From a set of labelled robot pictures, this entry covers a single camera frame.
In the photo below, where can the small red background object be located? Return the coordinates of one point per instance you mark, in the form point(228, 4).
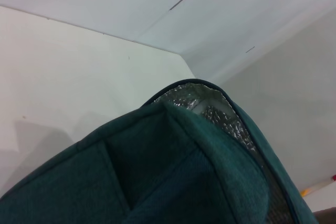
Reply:
point(333, 177)

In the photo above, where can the small yellow background object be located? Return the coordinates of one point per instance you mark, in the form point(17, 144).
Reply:
point(306, 190)

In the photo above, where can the dark teal fabric lunch bag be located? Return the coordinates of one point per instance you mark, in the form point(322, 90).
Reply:
point(131, 176)

